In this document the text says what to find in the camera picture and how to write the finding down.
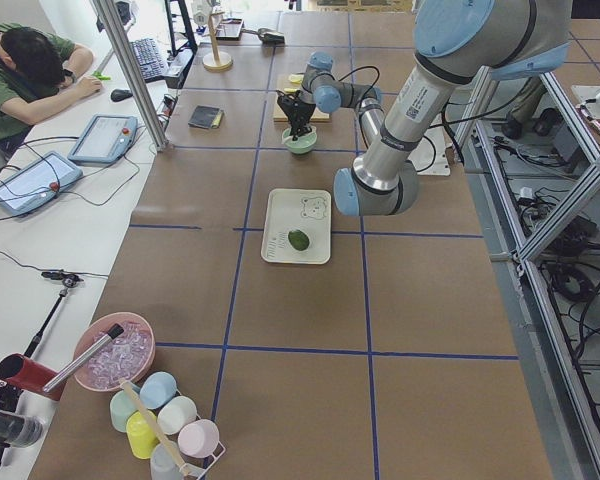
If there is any blue cup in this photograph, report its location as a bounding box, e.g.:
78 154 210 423
139 371 177 410

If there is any yellow sponge under cloth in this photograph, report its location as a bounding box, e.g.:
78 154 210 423
211 111 224 129

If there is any bamboo cutting board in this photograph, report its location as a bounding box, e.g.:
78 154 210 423
272 73 333 124

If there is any wooden stick on rack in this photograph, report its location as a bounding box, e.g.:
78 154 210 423
120 380 192 478

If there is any green avocado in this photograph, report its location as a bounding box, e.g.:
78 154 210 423
287 229 311 251

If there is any aluminium frame post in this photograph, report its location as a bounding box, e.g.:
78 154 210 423
93 0 168 152

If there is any black selfie stick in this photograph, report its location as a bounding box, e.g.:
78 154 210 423
23 270 83 358

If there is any far blue teach pendant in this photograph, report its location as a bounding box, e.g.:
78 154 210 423
67 114 138 165

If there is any red cylinder cup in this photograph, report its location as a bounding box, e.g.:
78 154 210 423
0 353 64 401

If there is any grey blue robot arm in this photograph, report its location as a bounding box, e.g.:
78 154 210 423
277 0 572 216

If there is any metal scoop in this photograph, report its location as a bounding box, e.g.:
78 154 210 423
241 28 285 46

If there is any black computer mouse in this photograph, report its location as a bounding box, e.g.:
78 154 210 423
110 89 133 103

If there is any person in green shirt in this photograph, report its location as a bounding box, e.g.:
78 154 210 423
0 23 102 158

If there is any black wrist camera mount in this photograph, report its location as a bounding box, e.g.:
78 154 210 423
276 90 299 120

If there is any yellow cup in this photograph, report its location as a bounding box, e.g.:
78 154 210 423
126 411 159 460

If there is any black tray at edge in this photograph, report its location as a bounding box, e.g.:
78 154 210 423
215 18 244 41

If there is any white cup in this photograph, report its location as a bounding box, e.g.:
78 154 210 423
157 395 197 435

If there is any green cup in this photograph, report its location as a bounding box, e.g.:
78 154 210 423
109 390 137 433

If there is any near blue teach pendant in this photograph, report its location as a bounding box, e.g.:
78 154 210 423
0 151 83 216

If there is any light green bowl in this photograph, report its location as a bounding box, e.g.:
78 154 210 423
281 127 318 155

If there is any aluminium side frame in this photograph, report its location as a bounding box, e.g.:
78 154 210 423
458 65 600 479

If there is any lemon slice near knife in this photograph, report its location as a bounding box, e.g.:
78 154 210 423
288 74 303 84

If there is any black keyboard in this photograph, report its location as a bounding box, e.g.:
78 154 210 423
130 38 168 83

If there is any beige bear tray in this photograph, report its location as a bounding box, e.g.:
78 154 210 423
261 188 331 265

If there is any pink cup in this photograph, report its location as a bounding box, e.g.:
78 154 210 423
177 419 220 458

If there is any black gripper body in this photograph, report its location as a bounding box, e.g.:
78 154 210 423
287 93 315 131

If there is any grey cup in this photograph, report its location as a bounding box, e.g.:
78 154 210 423
150 444 184 480

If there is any grey folded cloth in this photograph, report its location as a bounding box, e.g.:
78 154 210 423
188 105 224 130

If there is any blue teach pendant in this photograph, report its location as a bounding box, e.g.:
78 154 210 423
67 114 138 165
0 151 83 216

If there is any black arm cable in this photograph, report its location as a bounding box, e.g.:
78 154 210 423
329 66 476 166

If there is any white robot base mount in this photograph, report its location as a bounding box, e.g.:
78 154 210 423
409 126 451 176

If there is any wooden mug tree stand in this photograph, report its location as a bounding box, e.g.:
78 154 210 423
191 0 233 73

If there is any pink bowl of ice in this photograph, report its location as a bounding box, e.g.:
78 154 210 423
74 312 156 392

